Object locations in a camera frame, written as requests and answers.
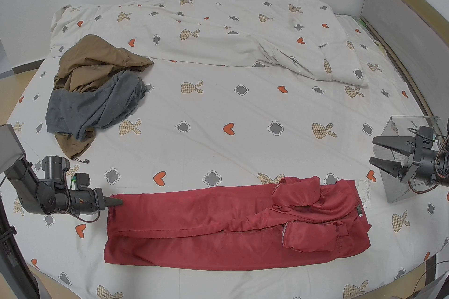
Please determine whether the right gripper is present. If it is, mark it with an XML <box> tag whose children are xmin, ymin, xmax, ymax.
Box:
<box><xmin>369</xmin><ymin>135</ymin><xmax>439</xmax><ymax>184</ymax></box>

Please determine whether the khaki garment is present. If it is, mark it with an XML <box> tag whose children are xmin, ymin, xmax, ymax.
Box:
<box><xmin>53</xmin><ymin>34</ymin><xmax>155</xmax><ymax>164</ymax></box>

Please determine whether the grey garment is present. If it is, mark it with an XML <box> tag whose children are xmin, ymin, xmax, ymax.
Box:
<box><xmin>46</xmin><ymin>71</ymin><xmax>146</xmax><ymax>141</ymax></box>

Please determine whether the white printed quilt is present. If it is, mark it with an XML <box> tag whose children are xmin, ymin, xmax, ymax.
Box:
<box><xmin>50</xmin><ymin>0</ymin><xmax>370</xmax><ymax>87</ymax></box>

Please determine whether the clear plastic box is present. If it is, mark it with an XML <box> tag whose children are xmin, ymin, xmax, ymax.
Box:
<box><xmin>373</xmin><ymin>115</ymin><xmax>449</xmax><ymax>204</ymax></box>

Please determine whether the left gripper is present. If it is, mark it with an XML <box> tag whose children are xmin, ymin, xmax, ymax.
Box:
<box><xmin>68</xmin><ymin>188</ymin><xmax>106</xmax><ymax>221</ymax></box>

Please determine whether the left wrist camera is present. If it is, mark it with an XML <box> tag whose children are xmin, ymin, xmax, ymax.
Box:
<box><xmin>75</xmin><ymin>173</ymin><xmax>91</xmax><ymax>190</ymax></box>

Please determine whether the red shirt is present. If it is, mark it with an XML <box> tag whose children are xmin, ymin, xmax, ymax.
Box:
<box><xmin>103</xmin><ymin>176</ymin><xmax>373</xmax><ymax>272</ymax></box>

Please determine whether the bed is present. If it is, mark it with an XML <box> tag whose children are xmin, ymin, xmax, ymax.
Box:
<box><xmin>0</xmin><ymin>0</ymin><xmax>449</xmax><ymax>299</ymax></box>

